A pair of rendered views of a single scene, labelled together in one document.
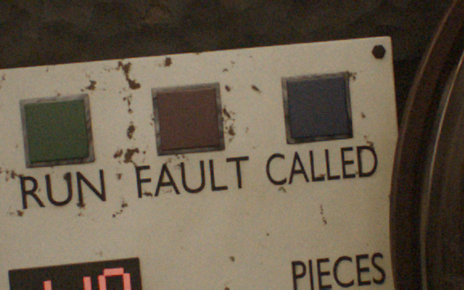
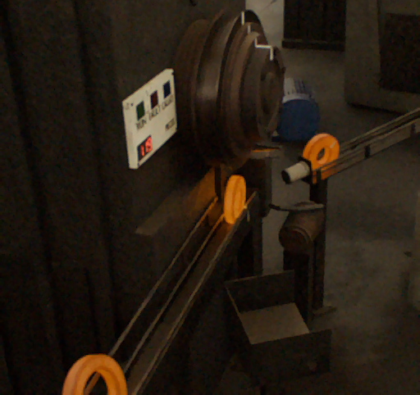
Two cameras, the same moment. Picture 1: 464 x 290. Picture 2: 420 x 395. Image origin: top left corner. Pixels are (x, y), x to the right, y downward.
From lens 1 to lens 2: 167 cm
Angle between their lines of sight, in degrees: 66
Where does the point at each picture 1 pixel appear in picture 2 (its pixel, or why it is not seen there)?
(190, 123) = (155, 101)
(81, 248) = (143, 136)
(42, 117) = (140, 108)
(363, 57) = (170, 75)
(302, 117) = (166, 93)
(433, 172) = (216, 101)
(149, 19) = (141, 77)
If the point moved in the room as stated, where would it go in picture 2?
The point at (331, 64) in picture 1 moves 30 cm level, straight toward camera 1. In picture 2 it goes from (167, 79) to (266, 95)
